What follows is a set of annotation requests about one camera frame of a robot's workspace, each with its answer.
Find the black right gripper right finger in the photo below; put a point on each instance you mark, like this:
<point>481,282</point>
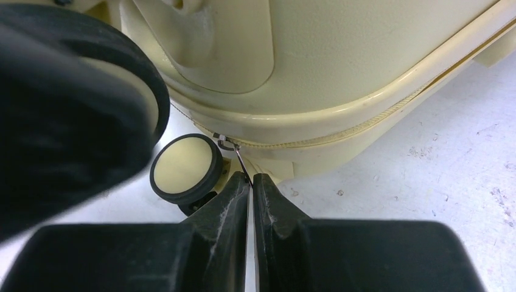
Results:
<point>295,252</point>

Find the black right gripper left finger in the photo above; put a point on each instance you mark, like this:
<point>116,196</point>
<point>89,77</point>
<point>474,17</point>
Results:
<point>204,252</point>

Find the yellow suitcase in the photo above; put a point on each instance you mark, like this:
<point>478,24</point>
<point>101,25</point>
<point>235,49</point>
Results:
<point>286,88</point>

